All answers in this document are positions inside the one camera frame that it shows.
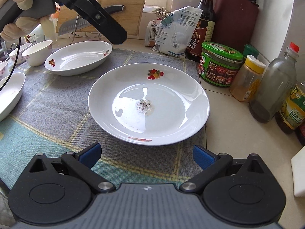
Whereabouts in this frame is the round white fruit-print plate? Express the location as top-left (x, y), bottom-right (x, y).
top-left (88, 63), bottom-right (210, 146)

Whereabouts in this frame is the small green-capped jar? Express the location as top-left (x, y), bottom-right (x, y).
top-left (242, 44), bottom-right (260, 60)

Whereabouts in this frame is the dark soy sauce bottle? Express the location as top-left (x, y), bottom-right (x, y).
top-left (185, 0), bottom-right (216, 63)

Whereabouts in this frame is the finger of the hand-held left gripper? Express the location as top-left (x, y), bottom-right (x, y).
top-left (72, 0), bottom-right (127, 45)

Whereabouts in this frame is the grey checked table mat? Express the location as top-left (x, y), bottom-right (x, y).
top-left (0, 48), bottom-right (207, 189)

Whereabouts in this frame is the white printed plastic bag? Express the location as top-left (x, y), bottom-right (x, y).
top-left (152, 6), bottom-right (203, 58)

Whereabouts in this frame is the green binder clip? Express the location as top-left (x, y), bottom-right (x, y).
top-left (156, 7), bottom-right (176, 26)

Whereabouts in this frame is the small white orange packet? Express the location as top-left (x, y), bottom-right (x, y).
top-left (144, 20), bottom-right (158, 47)

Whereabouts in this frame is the black cable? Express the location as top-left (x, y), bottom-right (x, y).
top-left (0, 36), bottom-right (24, 91)

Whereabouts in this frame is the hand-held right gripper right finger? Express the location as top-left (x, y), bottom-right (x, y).
top-left (179, 145), bottom-right (265, 195)

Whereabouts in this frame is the clear red-capped bottle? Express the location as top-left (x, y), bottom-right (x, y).
top-left (249, 42), bottom-right (300, 124)

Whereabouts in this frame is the oval white fruit-print dish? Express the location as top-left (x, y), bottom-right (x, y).
top-left (44, 40), bottom-right (112, 76)

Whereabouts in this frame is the dark red knife block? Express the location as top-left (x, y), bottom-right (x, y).
top-left (211, 0), bottom-right (259, 53)

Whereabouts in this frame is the black-handled kitchen knife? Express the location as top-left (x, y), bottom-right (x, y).
top-left (58, 4), bottom-right (126, 36)

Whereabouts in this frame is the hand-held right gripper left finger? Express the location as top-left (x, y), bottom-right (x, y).
top-left (28, 142), bottom-right (116, 194)

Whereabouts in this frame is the white plastic board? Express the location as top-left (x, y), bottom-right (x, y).
top-left (291, 145), bottom-right (305, 197)

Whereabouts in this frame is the yellow-capped spice bottle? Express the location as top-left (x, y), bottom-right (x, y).
top-left (229, 55), bottom-right (266, 102)

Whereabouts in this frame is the white plastic bottle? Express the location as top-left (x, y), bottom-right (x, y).
top-left (40, 15), bottom-right (59, 42)

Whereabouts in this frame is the white printed carton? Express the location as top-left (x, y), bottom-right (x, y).
top-left (24, 25), bottom-right (46, 44)

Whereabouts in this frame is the yellow-label oil bottle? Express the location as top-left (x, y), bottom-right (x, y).
top-left (275, 81), bottom-right (305, 134)

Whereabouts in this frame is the white floral bowl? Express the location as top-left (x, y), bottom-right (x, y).
top-left (0, 61), bottom-right (10, 81)
top-left (22, 40), bottom-right (53, 67)
top-left (9, 42), bottom-right (32, 65)

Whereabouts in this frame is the green-lidded sauce jar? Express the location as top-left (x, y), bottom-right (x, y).
top-left (198, 42), bottom-right (244, 88)

